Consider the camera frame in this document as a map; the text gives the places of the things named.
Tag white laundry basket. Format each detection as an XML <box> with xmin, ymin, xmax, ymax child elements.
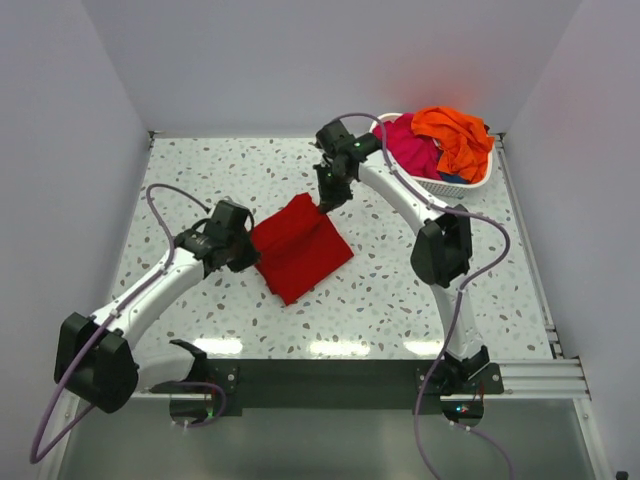
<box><xmin>369</xmin><ymin>113</ymin><xmax>495</xmax><ymax>198</ymax></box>

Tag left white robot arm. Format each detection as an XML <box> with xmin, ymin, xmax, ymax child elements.
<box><xmin>54</xmin><ymin>199</ymin><xmax>260</xmax><ymax>413</ymax></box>

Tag red t shirt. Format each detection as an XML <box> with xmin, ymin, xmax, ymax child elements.
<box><xmin>251</xmin><ymin>193</ymin><xmax>353</xmax><ymax>306</ymax></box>

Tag magenta t shirt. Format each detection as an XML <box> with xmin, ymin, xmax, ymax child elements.
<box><xmin>384</xmin><ymin>113</ymin><xmax>441</xmax><ymax>181</ymax></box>

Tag orange t shirt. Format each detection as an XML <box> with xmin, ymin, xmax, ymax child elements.
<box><xmin>411</xmin><ymin>106</ymin><xmax>494</xmax><ymax>184</ymax></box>

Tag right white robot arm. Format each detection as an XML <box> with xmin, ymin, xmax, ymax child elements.
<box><xmin>314</xmin><ymin>119</ymin><xmax>489</xmax><ymax>393</ymax></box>

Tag aluminium frame rail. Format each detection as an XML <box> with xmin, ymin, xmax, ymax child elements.
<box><xmin>132</xmin><ymin>353</ymin><xmax>590</xmax><ymax>398</ymax></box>

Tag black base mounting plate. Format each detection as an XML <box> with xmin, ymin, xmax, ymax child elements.
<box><xmin>149</xmin><ymin>357</ymin><xmax>504</xmax><ymax>419</ymax></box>

